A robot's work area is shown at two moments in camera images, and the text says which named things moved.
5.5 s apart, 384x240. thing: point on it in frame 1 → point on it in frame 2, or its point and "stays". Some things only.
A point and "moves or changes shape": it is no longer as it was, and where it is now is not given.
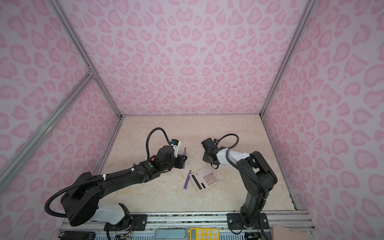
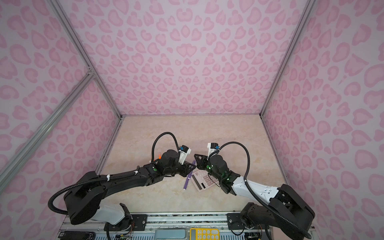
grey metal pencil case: [170, 234] stays
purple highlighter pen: [188, 175] stays
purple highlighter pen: [185, 154] moves or changes shape
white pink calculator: [204, 178] stays
